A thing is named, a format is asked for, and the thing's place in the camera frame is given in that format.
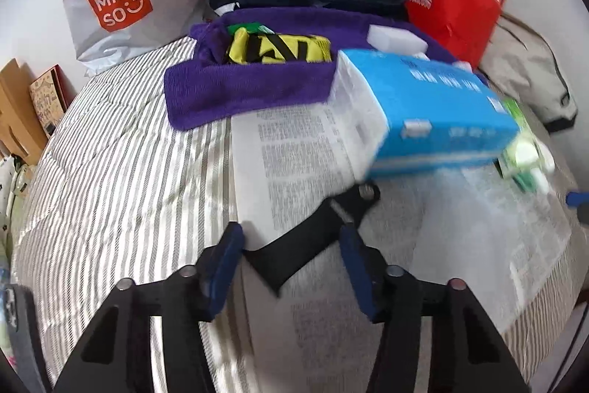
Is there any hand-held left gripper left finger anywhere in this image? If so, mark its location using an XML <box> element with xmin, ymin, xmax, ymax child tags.
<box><xmin>53</xmin><ymin>222</ymin><xmax>246</xmax><ymax>393</ymax></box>

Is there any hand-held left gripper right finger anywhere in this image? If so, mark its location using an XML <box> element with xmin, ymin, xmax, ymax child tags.
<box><xmin>339</xmin><ymin>224</ymin><xmax>532</xmax><ymax>393</ymax></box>

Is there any green wet wipe sachet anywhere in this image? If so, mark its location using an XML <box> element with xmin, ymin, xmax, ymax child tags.
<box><xmin>228</xmin><ymin>22</ymin><xmax>272</xmax><ymax>35</ymax></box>

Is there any striped bed cover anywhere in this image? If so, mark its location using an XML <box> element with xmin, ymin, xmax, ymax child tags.
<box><xmin>9</xmin><ymin>36</ymin><xmax>589</xmax><ymax>393</ymax></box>

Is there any green tissue pack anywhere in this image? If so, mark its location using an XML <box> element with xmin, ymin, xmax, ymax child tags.
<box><xmin>499</xmin><ymin>98</ymin><xmax>553</xmax><ymax>193</ymax></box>

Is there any white sponge block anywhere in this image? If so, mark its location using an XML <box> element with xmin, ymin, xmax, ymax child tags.
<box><xmin>367</xmin><ymin>24</ymin><xmax>428</xmax><ymax>55</ymax></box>

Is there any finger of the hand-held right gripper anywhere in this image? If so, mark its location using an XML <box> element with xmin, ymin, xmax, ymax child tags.
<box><xmin>565</xmin><ymin>189</ymin><xmax>589</xmax><ymax>224</ymax></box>

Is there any blue tissue pack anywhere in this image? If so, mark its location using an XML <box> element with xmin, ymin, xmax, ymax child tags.
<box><xmin>331</xmin><ymin>49</ymin><xmax>521</xmax><ymax>182</ymax></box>

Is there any beige drawstring bag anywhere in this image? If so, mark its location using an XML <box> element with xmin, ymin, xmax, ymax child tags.
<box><xmin>479</xmin><ymin>13</ymin><xmax>578</xmax><ymax>133</ymax></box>

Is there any brown patterned box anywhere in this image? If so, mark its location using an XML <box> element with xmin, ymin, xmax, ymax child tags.
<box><xmin>28</xmin><ymin>65</ymin><xmax>79</xmax><ymax>140</ymax></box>

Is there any printed paper sheet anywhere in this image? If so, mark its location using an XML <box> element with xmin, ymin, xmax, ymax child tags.
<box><xmin>230</xmin><ymin>105</ymin><xmax>574</xmax><ymax>393</ymax></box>

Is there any white patterned cloth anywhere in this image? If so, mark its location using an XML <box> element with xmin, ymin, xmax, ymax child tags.
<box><xmin>0</xmin><ymin>151</ymin><xmax>35</xmax><ymax>256</ymax></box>

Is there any yellow mesh bag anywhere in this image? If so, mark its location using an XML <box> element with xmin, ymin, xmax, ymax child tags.
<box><xmin>225</xmin><ymin>29</ymin><xmax>332</xmax><ymax>66</ymax></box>

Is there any brown cardboard box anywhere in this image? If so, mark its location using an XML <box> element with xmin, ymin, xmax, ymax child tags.
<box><xmin>0</xmin><ymin>58</ymin><xmax>47</xmax><ymax>166</ymax></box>

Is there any black watch strap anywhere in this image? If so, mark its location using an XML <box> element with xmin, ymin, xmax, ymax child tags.
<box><xmin>242</xmin><ymin>183</ymin><xmax>380</xmax><ymax>298</ymax></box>

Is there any dark smartphone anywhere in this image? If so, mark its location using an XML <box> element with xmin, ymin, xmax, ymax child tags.
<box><xmin>0</xmin><ymin>283</ymin><xmax>52</xmax><ymax>393</ymax></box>

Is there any purple towel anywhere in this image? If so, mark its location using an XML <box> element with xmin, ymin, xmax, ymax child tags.
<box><xmin>164</xmin><ymin>6</ymin><xmax>465</xmax><ymax>131</ymax></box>

